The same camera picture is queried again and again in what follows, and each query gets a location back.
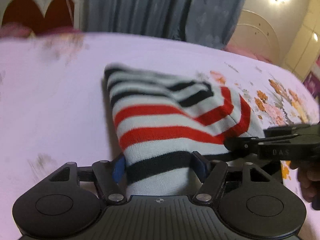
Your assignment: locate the white red heart headboard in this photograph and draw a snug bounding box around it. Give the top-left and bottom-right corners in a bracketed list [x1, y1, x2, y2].
[1, 0, 80, 36]

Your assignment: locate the person's right hand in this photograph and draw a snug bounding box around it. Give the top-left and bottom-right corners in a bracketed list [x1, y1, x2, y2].
[290, 160, 319, 203]

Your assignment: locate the pink striped pillow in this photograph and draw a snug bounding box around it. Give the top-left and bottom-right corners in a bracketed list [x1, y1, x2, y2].
[1, 23, 81, 38]

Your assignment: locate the striped red black white sock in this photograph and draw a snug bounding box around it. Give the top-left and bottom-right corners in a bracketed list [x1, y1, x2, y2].
[103, 63, 231, 197]

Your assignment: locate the blue grey curtain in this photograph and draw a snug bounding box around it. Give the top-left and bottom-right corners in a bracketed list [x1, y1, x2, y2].
[85, 0, 245, 49]

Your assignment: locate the pink floral bed sheet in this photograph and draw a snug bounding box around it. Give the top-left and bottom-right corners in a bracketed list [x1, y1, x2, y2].
[1, 34, 319, 239]

